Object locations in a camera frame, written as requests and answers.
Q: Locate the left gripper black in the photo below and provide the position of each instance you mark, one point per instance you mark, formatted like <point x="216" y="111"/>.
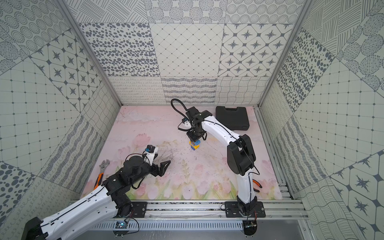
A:
<point x="154" y="168"/>

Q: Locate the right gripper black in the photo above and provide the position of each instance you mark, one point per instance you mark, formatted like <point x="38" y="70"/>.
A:
<point x="193" y="138"/>

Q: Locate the yellow long lego brick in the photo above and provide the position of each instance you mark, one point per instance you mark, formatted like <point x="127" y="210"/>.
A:
<point x="195" y="146"/>

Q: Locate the light blue long lego brick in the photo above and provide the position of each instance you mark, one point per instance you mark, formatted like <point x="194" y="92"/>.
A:
<point x="195" y="143"/>

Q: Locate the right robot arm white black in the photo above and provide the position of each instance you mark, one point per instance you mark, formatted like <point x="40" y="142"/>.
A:
<point x="240" y="153"/>

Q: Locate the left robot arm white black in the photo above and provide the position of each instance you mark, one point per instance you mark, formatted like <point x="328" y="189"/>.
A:
<point x="105" y="202"/>

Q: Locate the black plastic tool case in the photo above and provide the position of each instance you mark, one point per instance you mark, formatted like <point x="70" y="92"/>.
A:
<point x="235" y="119"/>

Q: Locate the left controller board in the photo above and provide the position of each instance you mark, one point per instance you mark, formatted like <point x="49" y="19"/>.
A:
<point x="120" y="229"/>

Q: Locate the controller board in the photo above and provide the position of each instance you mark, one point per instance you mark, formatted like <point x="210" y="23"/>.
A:
<point x="120" y="229"/>
<point x="250" y="227"/>

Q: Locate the right controller board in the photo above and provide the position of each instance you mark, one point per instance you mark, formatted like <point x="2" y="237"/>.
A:
<point x="250" y="227"/>

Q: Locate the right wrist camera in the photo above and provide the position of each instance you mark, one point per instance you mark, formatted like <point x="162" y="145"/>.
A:
<point x="187" y="122"/>

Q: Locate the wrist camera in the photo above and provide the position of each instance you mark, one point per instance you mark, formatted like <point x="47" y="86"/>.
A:
<point x="150" y="153"/>
<point x="187" y="122"/>

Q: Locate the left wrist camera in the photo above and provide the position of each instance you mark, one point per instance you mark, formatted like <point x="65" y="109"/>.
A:
<point x="150" y="153"/>

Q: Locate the aluminium mounting rail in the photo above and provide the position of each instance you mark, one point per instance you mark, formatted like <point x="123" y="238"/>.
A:
<point x="215" y="210"/>

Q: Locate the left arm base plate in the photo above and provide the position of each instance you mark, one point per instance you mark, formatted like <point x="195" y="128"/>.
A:
<point x="135" y="210"/>

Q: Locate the orange handled adjustable wrench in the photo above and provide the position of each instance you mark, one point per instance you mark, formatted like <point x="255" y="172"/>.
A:
<point x="103" y="167"/>

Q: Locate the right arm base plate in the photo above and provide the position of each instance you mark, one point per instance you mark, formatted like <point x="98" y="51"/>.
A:
<point x="233" y="210"/>

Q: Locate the orange handled pliers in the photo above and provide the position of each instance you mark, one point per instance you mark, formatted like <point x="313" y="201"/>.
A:
<point x="257" y="186"/>

